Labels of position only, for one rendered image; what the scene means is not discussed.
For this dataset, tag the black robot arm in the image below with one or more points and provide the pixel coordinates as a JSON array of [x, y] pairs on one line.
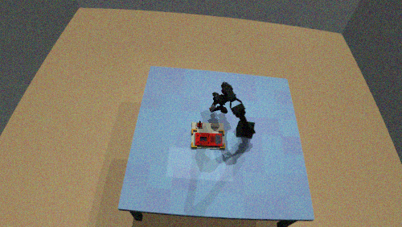
[[238, 110]]

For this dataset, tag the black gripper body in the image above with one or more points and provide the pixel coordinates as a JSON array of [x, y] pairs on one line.
[[221, 107]]

